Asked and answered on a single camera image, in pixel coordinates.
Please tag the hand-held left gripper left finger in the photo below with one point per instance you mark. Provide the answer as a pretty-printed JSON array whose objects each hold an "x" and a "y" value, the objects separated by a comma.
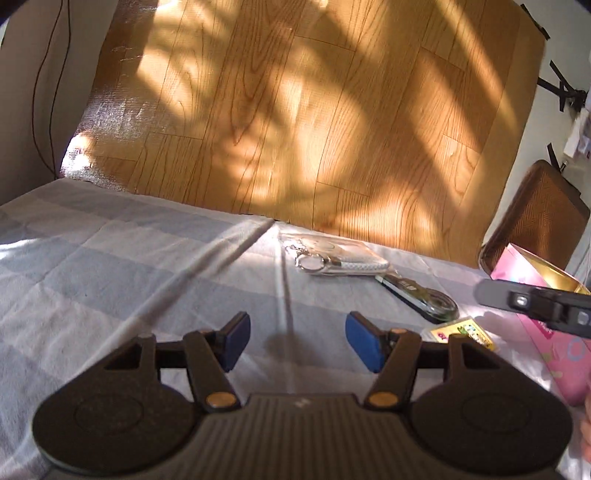
[{"x": 235, "y": 341}]

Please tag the pink patterned tin box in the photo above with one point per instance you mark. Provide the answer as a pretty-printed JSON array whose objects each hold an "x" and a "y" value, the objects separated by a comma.
[{"x": 568, "y": 364}]

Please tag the brown woven mat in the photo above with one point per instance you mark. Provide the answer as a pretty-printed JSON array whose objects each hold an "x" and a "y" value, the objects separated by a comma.
[{"x": 540, "y": 217}]

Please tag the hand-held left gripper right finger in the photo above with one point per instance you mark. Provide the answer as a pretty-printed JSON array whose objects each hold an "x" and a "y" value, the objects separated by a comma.
[{"x": 364, "y": 341}]

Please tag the wood-pattern sheet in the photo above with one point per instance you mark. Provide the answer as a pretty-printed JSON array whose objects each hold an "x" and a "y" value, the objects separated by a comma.
[{"x": 300, "y": 115}]

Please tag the yellow cartoon card packet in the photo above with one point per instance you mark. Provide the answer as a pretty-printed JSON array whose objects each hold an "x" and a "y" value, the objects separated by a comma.
[{"x": 466, "y": 334}]

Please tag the striped grey bed sheet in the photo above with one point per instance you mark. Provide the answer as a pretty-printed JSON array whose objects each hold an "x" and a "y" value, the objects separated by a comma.
[{"x": 115, "y": 267}]

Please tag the black tape strip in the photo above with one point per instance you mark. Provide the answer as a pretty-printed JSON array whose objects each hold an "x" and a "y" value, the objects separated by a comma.
[
  {"x": 561, "y": 90},
  {"x": 553, "y": 154},
  {"x": 535, "y": 21}
]

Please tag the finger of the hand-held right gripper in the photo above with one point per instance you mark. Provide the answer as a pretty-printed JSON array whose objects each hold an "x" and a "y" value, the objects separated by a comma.
[{"x": 496, "y": 294}]

